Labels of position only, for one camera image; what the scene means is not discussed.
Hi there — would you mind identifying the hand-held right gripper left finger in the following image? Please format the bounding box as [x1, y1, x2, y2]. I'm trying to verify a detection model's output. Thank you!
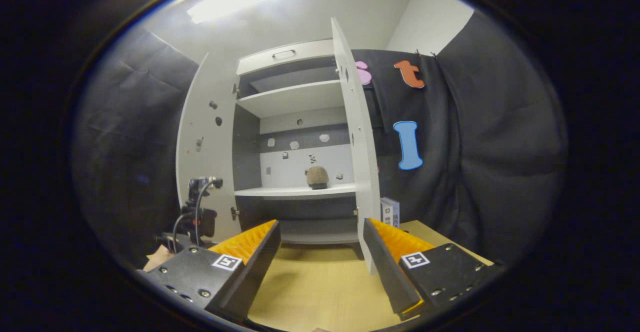
[137, 220, 281, 323]

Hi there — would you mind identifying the brown shoe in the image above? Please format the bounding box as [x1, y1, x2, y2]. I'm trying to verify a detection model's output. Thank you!
[305, 166, 330, 190]

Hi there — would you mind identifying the white shoe cabinet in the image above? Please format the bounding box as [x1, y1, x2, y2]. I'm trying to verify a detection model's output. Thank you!
[231, 39, 363, 247]

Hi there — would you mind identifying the black backdrop cloth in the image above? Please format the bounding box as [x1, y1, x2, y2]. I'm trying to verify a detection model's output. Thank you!
[72, 10, 568, 268]

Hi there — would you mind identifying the white shoe cabinet door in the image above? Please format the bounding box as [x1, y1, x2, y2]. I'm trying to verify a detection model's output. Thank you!
[176, 52, 240, 243]
[331, 17, 382, 275]

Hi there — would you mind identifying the white cabinet drawer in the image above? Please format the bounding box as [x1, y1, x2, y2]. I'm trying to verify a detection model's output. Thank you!
[236, 39, 336, 76]

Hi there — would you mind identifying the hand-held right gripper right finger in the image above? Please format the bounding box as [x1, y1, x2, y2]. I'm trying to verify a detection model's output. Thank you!
[363, 218, 496, 321]

